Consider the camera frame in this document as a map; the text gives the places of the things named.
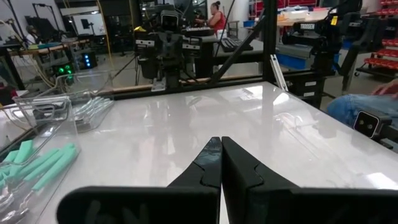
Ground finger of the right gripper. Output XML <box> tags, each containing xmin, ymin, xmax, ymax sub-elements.
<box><xmin>158</xmin><ymin>32</ymin><xmax>172</xmax><ymax>62</ymax></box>
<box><xmin>170</xmin><ymin>32</ymin><xmax>183</xmax><ymax>62</ymax></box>

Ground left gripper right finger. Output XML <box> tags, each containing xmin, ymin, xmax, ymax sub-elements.
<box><xmin>221</xmin><ymin>136</ymin><xmax>398</xmax><ymax>224</ymax></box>

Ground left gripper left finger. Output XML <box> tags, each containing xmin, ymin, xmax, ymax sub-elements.
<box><xmin>55</xmin><ymin>136</ymin><xmax>223</xmax><ymax>224</ymax></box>

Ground person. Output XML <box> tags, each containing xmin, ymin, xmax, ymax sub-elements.
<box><xmin>195</xmin><ymin>0</ymin><xmax>228</xmax><ymax>32</ymax></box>
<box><xmin>24</xmin><ymin>24</ymin><xmax>40</xmax><ymax>45</ymax></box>

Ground black keyboard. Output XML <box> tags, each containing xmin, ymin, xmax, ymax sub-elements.
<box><xmin>220</xmin><ymin>36</ymin><xmax>255</xmax><ymax>53</ymax></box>

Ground grey desk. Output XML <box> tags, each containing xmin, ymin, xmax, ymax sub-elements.
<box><xmin>214</xmin><ymin>37</ymin><xmax>266</xmax><ymax>60</ymax></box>

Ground clear plastic bin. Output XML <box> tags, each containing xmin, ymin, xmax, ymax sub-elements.
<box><xmin>0</xmin><ymin>95</ymin><xmax>82</xmax><ymax>224</ymax></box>
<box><xmin>46</xmin><ymin>70</ymin><xmax>115</xmax><ymax>134</ymax></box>

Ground black computer blue lights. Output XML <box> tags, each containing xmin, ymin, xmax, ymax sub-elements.
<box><xmin>80</xmin><ymin>51</ymin><xmax>98</xmax><ymax>70</ymax></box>

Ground white screen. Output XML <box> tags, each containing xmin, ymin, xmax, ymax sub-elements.
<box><xmin>72</xmin><ymin>13</ymin><xmax>107</xmax><ymax>37</ymax></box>

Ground blue plastic crate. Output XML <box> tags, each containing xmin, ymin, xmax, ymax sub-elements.
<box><xmin>275</xmin><ymin>52</ymin><xmax>315</xmax><ymax>71</ymax></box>

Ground black perforated computer case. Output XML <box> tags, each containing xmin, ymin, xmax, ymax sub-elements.
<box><xmin>51</xmin><ymin>61</ymin><xmax>76</xmax><ymax>85</ymax></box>

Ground red storage bin rack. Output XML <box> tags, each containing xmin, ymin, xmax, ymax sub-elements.
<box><xmin>354</xmin><ymin>0</ymin><xmax>398</xmax><ymax>78</ymax></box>
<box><xmin>248</xmin><ymin>0</ymin><xmax>318</xmax><ymax>11</ymax></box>

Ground wooden table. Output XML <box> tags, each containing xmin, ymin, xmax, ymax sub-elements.
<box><xmin>8</xmin><ymin>38</ymin><xmax>91</xmax><ymax>58</ymax></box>

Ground black drawer cabinet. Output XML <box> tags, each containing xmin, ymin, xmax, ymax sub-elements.
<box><xmin>285</xmin><ymin>74</ymin><xmax>326</xmax><ymax>109</ymax></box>

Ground black tripod stand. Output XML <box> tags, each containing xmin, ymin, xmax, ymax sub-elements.
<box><xmin>32</xmin><ymin>2</ymin><xmax>60</xmax><ymax>32</ymax></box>

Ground person's leg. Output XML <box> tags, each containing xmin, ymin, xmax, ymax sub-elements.
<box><xmin>325</xmin><ymin>92</ymin><xmax>398</xmax><ymax>129</ymax></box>

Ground dark red object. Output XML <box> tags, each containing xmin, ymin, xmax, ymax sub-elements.
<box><xmin>0</xmin><ymin>82</ymin><xmax>19</xmax><ymax>107</ymax></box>

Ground person's hand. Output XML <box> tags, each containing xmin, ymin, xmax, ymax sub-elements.
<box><xmin>371</xmin><ymin>78</ymin><xmax>398</xmax><ymax>100</ymax></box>

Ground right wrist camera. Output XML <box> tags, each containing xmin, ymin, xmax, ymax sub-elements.
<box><xmin>160</xmin><ymin>9</ymin><xmax>180</xmax><ymax>32</ymax></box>

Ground silver frame bracket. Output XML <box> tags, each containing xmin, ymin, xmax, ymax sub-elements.
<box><xmin>151</xmin><ymin>77</ymin><xmax>167</xmax><ymax>93</ymax></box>

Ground silver diagonal frame strip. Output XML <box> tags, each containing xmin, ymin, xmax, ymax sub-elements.
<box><xmin>269</xmin><ymin>54</ymin><xmax>289</xmax><ymax>93</ymax></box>

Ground white cable bundle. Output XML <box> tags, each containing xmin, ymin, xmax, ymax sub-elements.
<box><xmin>17</xmin><ymin>54</ymin><xmax>58</xmax><ymax>93</ymax></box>

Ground black stereo camera box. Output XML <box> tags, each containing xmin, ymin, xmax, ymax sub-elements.
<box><xmin>353</xmin><ymin>108</ymin><xmax>393</xmax><ymax>140</ymax></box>

